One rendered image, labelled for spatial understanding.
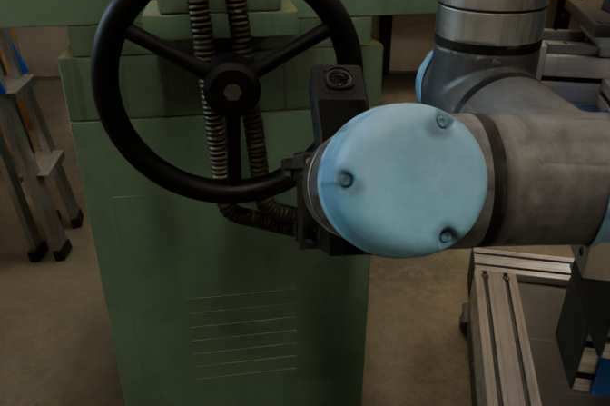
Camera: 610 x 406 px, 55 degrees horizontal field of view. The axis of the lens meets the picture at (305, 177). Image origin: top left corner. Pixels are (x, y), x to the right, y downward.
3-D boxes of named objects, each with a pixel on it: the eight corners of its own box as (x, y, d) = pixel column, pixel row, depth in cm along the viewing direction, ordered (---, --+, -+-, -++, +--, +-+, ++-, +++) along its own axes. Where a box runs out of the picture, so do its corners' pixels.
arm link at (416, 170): (514, 262, 27) (330, 268, 26) (437, 243, 38) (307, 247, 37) (508, 93, 27) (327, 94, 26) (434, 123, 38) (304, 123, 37)
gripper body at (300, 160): (290, 243, 53) (302, 257, 41) (289, 150, 54) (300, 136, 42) (372, 241, 54) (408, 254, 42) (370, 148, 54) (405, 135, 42)
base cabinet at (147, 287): (133, 468, 112) (63, 123, 79) (155, 283, 163) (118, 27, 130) (361, 438, 118) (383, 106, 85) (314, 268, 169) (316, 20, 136)
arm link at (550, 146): (599, 73, 38) (437, 73, 37) (723, 142, 28) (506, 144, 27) (571, 179, 42) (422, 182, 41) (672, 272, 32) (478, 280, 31)
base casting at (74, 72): (65, 123, 80) (53, 57, 76) (119, 27, 130) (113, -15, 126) (383, 105, 86) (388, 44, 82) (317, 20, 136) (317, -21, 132)
